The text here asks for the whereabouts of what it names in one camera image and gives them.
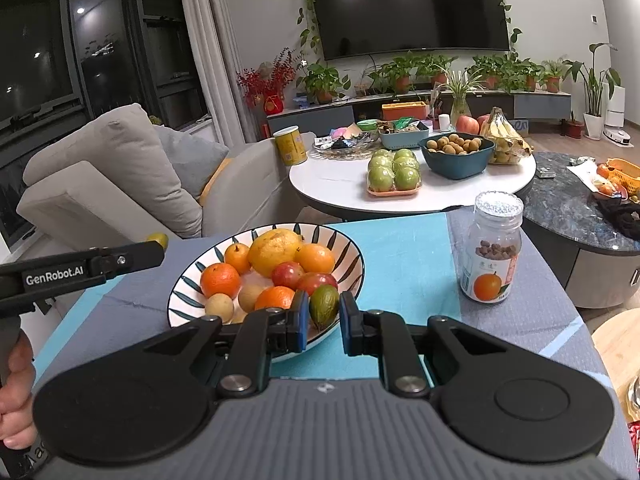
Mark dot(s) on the black cloth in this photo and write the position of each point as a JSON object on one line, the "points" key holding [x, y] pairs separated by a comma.
{"points": [[622, 215]]}

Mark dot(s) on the row of potted plants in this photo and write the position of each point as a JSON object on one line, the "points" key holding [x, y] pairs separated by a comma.
{"points": [[322, 80]]}

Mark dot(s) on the pack of green apples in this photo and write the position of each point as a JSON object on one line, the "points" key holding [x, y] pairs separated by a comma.
{"points": [[394, 172]]}

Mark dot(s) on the person's left hand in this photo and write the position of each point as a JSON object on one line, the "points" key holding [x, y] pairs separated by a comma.
{"points": [[20, 395]]}

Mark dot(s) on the crinkled clear plastic bag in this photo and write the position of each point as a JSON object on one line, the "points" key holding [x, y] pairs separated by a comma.
{"points": [[632, 395]]}

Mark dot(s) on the red flower arrangement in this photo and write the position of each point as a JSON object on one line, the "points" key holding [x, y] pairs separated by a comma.
{"points": [[267, 80]]}

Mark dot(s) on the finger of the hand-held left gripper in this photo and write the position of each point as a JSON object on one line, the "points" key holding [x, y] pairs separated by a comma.
{"points": [[60, 275]]}

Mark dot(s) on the small yellow green fruit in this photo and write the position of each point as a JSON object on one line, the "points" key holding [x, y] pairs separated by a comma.
{"points": [[157, 240]]}

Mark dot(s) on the round wooden stool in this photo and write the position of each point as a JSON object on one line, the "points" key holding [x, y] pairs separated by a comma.
{"points": [[617, 345]]}

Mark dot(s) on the teal bowl of longans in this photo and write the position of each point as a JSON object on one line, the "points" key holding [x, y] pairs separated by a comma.
{"points": [[457, 165]]}

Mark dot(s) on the glass jar with orange label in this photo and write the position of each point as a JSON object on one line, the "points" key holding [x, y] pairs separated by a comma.
{"points": [[492, 260]]}

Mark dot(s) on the small white cup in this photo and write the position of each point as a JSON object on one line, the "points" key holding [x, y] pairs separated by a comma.
{"points": [[444, 122]]}

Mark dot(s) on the white robot vacuum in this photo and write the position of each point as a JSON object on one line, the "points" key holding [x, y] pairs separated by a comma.
{"points": [[620, 136]]}

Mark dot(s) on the beige curtain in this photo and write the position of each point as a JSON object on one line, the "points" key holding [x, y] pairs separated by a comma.
{"points": [[205, 35]]}

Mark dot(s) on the white bowl with dark stripes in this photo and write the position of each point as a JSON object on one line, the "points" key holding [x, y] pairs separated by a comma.
{"points": [[187, 300]]}

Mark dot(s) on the white floor appliance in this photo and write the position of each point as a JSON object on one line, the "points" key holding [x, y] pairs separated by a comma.
{"points": [[614, 105]]}

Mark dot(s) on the grey television cabinet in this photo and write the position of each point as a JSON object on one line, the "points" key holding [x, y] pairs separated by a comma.
{"points": [[542, 106]]}

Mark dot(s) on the glass plate of candies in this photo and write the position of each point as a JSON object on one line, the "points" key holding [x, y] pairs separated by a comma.
{"points": [[345, 142]]}

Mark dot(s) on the teal snack box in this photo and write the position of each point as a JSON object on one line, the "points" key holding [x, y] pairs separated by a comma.
{"points": [[402, 139]]}

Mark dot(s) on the red apple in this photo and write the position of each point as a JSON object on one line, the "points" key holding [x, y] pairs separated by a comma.
{"points": [[316, 282], [287, 274]]}

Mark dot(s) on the small green mango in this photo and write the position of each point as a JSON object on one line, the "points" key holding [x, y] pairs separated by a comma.
{"points": [[324, 306]]}

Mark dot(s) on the glass vase with plant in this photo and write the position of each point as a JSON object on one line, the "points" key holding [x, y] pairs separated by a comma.
{"points": [[460, 97]]}

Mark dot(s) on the tall plant in white pot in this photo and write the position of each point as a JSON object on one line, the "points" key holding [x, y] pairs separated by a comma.
{"points": [[595, 85]]}

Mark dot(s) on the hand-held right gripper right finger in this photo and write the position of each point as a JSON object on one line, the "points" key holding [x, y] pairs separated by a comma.
{"points": [[350, 322]]}

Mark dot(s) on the white paper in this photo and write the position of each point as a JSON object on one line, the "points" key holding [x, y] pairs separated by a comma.
{"points": [[582, 172]]}

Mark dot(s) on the yellow tin can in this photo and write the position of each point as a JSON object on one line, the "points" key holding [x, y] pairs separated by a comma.
{"points": [[290, 146]]}

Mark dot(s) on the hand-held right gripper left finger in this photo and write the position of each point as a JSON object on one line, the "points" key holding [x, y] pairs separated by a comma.
{"points": [[300, 320]]}

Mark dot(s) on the small green bowl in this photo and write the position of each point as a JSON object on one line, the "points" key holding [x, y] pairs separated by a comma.
{"points": [[367, 125]]}

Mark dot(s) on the dark marble round table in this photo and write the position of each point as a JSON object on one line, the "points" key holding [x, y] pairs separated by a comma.
{"points": [[560, 210]]}

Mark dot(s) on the beige sofa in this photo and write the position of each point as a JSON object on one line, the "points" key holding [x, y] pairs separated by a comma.
{"points": [[100, 160]]}

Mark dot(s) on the bunch of bananas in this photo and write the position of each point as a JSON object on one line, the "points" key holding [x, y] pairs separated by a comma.
{"points": [[502, 135]]}

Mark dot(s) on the small floor plant pot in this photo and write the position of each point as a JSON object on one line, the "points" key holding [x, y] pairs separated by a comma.
{"points": [[574, 127]]}

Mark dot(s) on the pink apples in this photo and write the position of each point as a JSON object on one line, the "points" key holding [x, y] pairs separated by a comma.
{"points": [[470, 124]]}

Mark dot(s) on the orange box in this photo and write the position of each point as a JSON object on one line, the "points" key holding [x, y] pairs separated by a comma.
{"points": [[404, 111]]}

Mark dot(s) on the black wall television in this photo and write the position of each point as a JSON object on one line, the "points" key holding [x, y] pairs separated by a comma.
{"points": [[415, 5]]}

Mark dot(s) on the orange plastic basket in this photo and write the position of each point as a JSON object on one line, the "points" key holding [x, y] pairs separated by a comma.
{"points": [[625, 172]]}

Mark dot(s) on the blue grey printed tablecloth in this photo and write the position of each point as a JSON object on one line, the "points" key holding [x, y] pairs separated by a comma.
{"points": [[415, 260]]}

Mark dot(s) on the white round coffee table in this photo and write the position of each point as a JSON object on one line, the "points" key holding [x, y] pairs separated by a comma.
{"points": [[340, 180]]}

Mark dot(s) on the yellow lemon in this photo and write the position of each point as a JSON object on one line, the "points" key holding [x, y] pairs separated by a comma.
{"points": [[275, 252]]}

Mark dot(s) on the grey pillow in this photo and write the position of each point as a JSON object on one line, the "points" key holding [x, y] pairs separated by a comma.
{"points": [[192, 160]]}

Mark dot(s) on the dark window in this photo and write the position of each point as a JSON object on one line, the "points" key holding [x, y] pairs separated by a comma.
{"points": [[40, 35]]}

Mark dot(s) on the yellow cushion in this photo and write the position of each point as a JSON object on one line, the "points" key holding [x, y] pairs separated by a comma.
{"points": [[215, 180]]}

